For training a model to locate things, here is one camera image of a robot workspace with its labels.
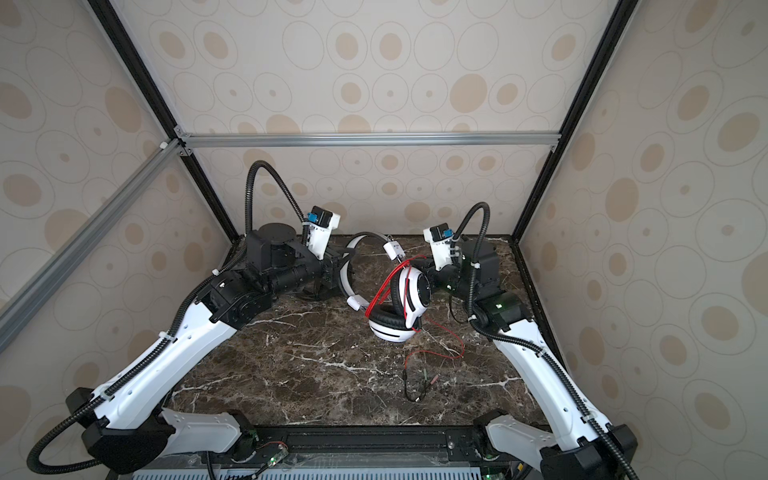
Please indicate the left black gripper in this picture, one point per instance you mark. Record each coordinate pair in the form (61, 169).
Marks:
(333, 262)

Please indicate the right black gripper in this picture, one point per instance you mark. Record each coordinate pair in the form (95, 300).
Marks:
(431, 274)

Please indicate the white black headphones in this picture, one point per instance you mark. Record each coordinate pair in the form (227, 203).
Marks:
(395, 313)

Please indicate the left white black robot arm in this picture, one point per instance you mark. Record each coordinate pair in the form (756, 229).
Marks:
(122, 425)

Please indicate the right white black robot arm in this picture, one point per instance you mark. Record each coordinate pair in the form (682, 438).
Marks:
(534, 360)

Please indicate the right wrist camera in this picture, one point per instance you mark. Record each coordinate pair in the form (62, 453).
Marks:
(442, 246)

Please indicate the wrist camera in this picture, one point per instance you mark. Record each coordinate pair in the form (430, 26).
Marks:
(442, 246)
(320, 224)

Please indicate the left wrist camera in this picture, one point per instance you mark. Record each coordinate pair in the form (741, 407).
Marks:
(320, 224)

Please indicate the horizontal aluminium rail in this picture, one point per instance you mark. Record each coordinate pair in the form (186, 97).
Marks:
(375, 139)

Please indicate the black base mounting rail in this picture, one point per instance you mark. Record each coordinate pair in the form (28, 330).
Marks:
(352, 452)

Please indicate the diagonal aluminium rail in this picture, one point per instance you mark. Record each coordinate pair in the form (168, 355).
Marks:
(17, 314)

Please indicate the right black corner post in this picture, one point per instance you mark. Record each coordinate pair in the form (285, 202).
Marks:
(608, 42)

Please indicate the black corner post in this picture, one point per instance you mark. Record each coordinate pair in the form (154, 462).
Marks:
(107, 16)
(608, 42)

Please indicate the left black corner post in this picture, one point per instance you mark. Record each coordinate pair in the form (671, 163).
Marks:
(107, 16)

